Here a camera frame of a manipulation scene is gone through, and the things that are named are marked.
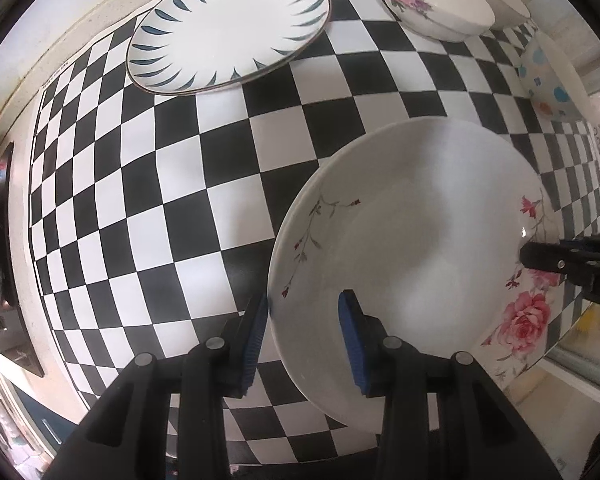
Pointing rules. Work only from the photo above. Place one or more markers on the white bowl with pink roses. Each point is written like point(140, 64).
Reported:
point(430, 5)

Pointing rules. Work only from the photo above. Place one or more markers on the white plate with pink roses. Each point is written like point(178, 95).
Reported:
point(430, 220)

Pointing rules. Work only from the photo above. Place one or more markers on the white plate with blue leaves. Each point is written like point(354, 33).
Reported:
point(230, 25)

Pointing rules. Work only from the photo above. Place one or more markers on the black and white checkered mat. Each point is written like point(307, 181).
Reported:
point(180, 185)

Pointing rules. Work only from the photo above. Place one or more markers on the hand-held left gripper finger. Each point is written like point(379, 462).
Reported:
point(352, 340)

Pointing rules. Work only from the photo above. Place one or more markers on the blue cabinet front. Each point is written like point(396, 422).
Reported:
point(40, 425)

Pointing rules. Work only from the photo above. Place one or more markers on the metal window rail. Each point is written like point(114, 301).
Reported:
point(580, 365)

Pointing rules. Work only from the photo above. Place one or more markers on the white bowl with coloured dots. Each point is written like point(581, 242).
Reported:
point(545, 75)

